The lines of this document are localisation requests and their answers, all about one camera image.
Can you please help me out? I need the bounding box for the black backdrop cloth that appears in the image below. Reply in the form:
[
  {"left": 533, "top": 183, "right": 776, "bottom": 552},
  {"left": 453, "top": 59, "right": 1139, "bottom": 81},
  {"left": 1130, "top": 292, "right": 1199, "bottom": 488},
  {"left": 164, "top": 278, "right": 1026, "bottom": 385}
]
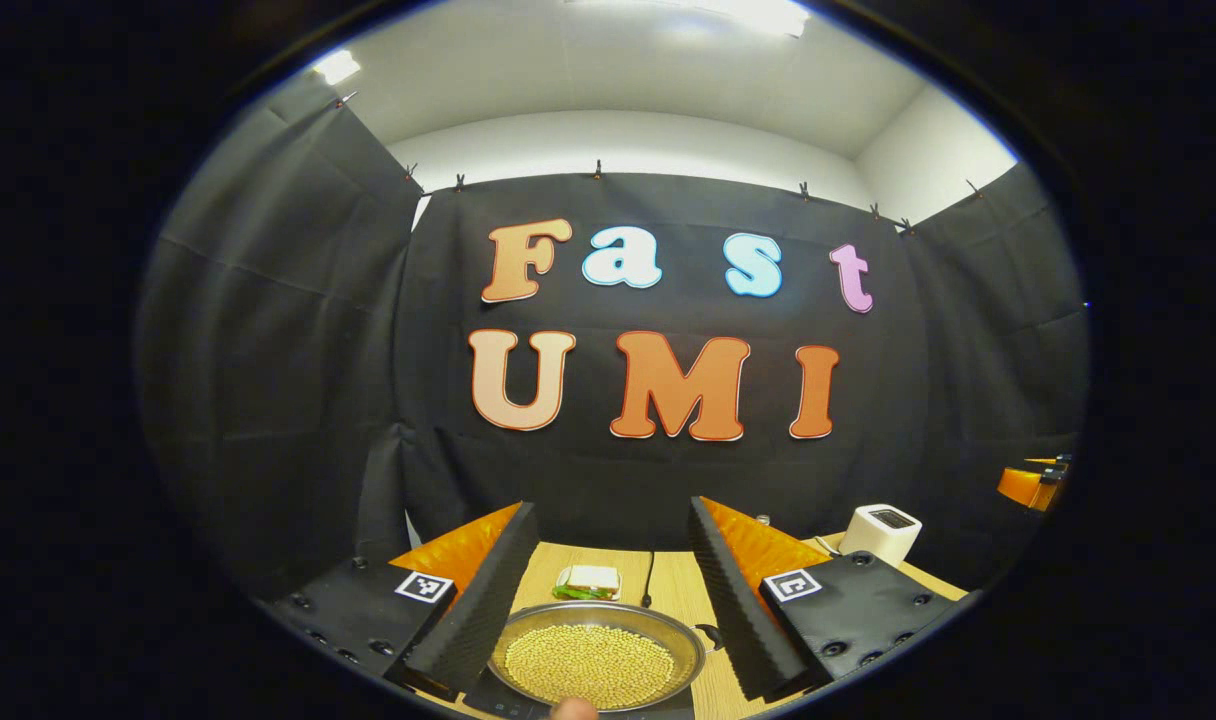
[{"left": 133, "top": 70, "right": 1089, "bottom": 601}]

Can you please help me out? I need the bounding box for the black induction cooktop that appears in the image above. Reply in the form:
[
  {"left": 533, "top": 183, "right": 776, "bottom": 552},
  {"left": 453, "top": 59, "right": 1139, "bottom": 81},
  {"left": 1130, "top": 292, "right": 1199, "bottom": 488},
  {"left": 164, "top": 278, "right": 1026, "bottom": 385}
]
[{"left": 463, "top": 670, "right": 699, "bottom": 720}]

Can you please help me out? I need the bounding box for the sandwich with lettuce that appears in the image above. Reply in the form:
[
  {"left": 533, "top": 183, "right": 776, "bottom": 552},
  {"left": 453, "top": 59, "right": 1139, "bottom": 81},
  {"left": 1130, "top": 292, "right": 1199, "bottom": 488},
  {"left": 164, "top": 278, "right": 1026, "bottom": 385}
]
[{"left": 553, "top": 565, "right": 624, "bottom": 603}]

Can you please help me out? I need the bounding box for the pile of soybeans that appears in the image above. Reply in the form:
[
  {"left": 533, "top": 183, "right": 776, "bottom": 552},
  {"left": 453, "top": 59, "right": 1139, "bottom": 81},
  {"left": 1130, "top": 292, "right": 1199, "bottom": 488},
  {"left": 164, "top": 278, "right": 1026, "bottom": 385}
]
[{"left": 505, "top": 624, "right": 676, "bottom": 711}]

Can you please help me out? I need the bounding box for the white toaster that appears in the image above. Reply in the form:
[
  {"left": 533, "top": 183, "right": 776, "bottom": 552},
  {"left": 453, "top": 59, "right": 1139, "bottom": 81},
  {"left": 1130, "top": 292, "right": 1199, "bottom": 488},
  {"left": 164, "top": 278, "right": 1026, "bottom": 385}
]
[{"left": 838, "top": 503, "right": 924, "bottom": 569}]

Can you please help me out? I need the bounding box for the row of black clips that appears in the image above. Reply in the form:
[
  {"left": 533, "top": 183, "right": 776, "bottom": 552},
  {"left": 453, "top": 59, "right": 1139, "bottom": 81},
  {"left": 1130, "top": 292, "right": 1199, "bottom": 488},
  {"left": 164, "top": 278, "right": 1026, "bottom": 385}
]
[{"left": 333, "top": 90, "right": 984, "bottom": 236}]

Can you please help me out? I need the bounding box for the steel pot with black handles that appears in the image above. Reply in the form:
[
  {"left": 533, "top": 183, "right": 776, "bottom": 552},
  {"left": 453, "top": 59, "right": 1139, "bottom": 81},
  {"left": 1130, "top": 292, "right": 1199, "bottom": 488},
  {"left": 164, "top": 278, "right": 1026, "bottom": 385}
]
[{"left": 488, "top": 600, "right": 724, "bottom": 713}]

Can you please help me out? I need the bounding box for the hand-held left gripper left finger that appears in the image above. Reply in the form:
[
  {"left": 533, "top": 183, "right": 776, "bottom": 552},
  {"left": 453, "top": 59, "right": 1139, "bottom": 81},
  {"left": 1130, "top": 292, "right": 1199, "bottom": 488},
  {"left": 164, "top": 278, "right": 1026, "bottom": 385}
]
[{"left": 263, "top": 500, "right": 541, "bottom": 703}]

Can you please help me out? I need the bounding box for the small ceiling light strip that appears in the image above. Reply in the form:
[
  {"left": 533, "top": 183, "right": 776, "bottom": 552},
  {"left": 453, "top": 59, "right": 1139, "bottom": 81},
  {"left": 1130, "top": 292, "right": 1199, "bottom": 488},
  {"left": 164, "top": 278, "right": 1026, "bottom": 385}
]
[{"left": 313, "top": 50, "right": 362, "bottom": 86}]

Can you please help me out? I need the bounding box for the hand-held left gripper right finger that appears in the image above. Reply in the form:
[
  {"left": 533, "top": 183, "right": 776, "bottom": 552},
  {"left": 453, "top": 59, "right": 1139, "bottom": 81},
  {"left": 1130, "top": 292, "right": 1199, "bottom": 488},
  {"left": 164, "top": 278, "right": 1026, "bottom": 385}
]
[{"left": 686, "top": 495, "right": 959, "bottom": 701}]

